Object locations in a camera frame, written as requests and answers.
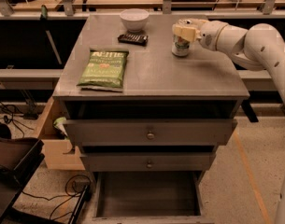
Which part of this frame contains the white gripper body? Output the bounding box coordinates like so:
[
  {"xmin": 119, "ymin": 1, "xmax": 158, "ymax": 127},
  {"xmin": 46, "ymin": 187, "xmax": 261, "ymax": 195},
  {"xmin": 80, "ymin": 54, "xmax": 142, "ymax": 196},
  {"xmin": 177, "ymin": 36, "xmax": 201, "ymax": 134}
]
[{"xmin": 199, "ymin": 21, "xmax": 227, "ymax": 51}]

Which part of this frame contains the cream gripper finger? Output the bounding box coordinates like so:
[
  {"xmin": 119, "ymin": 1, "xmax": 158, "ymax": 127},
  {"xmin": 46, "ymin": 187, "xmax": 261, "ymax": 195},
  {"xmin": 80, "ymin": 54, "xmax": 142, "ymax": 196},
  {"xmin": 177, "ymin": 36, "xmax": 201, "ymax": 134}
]
[
  {"xmin": 172, "ymin": 24, "xmax": 200, "ymax": 42},
  {"xmin": 178, "ymin": 18, "xmax": 207, "ymax": 29}
]

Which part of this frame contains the green white 7up can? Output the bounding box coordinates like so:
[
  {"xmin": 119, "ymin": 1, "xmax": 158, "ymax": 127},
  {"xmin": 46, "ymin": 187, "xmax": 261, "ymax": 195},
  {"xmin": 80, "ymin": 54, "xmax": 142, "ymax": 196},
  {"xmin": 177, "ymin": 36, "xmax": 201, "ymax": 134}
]
[{"xmin": 172, "ymin": 35, "xmax": 190, "ymax": 57}]

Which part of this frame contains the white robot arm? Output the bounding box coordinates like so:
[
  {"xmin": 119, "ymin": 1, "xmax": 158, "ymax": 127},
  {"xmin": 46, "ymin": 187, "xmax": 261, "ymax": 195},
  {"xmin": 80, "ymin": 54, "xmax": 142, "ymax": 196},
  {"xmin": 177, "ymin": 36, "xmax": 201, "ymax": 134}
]
[{"xmin": 172, "ymin": 18, "xmax": 285, "ymax": 105}]

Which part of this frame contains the grey drawer cabinet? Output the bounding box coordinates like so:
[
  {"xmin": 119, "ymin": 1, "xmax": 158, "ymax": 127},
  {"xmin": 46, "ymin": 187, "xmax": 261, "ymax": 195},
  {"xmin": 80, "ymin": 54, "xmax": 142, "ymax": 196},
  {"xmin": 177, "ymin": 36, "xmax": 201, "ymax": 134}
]
[{"xmin": 52, "ymin": 14, "xmax": 250, "ymax": 173}]

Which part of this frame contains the grey top drawer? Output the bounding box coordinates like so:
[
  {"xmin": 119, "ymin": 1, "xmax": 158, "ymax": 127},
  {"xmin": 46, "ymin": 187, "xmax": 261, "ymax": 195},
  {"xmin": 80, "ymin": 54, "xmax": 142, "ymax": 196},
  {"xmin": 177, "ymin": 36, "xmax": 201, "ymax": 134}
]
[{"xmin": 63, "ymin": 100, "xmax": 238, "ymax": 147}]

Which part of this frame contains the grey drawer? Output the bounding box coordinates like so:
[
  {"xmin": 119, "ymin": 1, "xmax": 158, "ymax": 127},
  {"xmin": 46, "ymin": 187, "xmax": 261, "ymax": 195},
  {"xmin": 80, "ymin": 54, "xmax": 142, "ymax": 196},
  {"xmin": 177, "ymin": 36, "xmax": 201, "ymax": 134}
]
[
  {"xmin": 80, "ymin": 146, "xmax": 216, "ymax": 172},
  {"xmin": 93, "ymin": 172, "xmax": 214, "ymax": 224},
  {"xmin": 63, "ymin": 100, "xmax": 238, "ymax": 147}
]

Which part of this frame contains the grey middle drawer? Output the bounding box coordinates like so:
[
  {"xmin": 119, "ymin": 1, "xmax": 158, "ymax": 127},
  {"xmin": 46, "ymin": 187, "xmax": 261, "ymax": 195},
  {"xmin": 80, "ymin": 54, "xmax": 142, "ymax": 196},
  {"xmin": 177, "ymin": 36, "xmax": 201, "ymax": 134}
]
[{"xmin": 80, "ymin": 146, "xmax": 216, "ymax": 172}]

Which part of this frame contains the grey bottom drawer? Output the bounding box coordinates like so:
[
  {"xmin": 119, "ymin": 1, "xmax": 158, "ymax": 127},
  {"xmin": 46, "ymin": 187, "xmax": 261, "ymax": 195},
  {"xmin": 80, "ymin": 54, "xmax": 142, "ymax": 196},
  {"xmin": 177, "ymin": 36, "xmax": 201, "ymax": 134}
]
[{"xmin": 93, "ymin": 172, "xmax": 214, "ymax": 224}]

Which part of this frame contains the white ceramic bowl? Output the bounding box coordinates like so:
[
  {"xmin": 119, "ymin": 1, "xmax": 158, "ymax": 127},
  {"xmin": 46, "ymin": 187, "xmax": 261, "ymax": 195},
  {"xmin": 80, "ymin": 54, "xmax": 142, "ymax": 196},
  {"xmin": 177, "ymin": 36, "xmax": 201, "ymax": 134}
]
[{"xmin": 120, "ymin": 8, "xmax": 149, "ymax": 32}]

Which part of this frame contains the black remote control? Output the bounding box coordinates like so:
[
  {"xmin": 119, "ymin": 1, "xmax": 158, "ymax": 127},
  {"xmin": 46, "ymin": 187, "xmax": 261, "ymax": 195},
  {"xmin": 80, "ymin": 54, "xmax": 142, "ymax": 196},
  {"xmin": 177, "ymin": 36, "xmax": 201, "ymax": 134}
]
[{"xmin": 118, "ymin": 34, "xmax": 148, "ymax": 46}]

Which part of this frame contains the green kettle chips bag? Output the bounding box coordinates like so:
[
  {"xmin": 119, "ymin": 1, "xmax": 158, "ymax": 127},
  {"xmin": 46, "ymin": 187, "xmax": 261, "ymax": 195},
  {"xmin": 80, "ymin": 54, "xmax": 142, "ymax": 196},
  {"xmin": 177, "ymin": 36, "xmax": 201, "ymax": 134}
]
[{"xmin": 78, "ymin": 49, "xmax": 129, "ymax": 92}]

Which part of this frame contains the black floor cable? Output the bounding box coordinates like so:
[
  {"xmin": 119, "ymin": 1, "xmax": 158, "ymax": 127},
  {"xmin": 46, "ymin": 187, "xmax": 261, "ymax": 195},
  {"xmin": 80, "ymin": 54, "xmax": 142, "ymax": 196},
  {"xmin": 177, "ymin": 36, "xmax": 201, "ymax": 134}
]
[{"xmin": 21, "ymin": 174, "xmax": 93, "ymax": 222}]

